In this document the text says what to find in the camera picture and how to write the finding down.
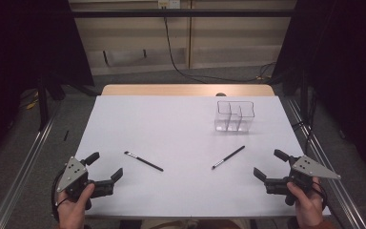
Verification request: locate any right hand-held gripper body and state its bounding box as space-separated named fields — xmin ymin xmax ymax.
xmin=264 ymin=155 xmax=342 ymax=207

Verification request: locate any yellow floor cable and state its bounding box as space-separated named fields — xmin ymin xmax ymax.
xmin=24 ymin=91 xmax=41 ymax=111

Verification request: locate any white wall outlet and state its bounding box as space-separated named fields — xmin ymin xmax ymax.
xmin=157 ymin=0 xmax=181 ymax=10

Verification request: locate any person's left hand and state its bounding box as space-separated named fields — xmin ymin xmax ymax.
xmin=56 ymin=182 xmax=95 ymax=229

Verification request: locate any aluminium floor rail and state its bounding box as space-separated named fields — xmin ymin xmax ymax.
xmin=0 ymin=104 xmax=63 ymax=229
xmin=285 ymin=96 xmax=366 ymax=229

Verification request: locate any yellow vertical strip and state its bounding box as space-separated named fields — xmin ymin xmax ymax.
xmin=187 ymin=0 xmax=193 ymax=70

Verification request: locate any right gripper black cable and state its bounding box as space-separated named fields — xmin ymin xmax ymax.
xmin=311 ymin=180 xmax=329 ymax=211

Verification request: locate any white table cover sheet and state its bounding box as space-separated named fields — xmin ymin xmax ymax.
xmin=51 ymin=94 xmax=332 ymax=219

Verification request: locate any clear acrylic organizer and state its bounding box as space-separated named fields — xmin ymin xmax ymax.
xmin=213 ymin=100 xmax=256 ymax=134

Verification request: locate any black curtain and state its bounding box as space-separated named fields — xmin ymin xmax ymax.
xmin=271 ymin=0 xmax=366 ymax=184
xmin=0 ymin=0 xmax=95 ymax=170

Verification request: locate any black horizontal bar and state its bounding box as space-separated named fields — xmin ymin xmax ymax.
xmin=71 ymin=9 xmax=296 ymax=19

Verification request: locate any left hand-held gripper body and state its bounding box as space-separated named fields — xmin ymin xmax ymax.
xmin=56 ymin=156 xmax=114 ymax=211

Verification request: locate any black metal stand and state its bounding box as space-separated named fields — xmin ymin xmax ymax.
xmin=298 ymin=68 xmax=315 ymax=154
xmin=36 ymin=74 xmax=66 ymax=132

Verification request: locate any wooden table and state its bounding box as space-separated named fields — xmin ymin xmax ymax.
xmin=100 ymin=83 xmax=275 ymax=97

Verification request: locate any black wall cable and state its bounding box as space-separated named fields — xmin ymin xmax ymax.
xmin=162 ymin=6 xmax=277 ymax=84

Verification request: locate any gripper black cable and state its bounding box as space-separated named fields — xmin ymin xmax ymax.
xmin=311 ymin=180 xmax=329 ymax=211
xmin=51 ymin=177 xmax=65 ymax=223

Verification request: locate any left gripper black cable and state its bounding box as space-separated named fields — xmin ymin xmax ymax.
xmin=51 ymin=177 xmax=65 ymax=223

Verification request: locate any person's right hand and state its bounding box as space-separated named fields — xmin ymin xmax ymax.
xmin=286 ymin=176 xmax=326 ymax=229

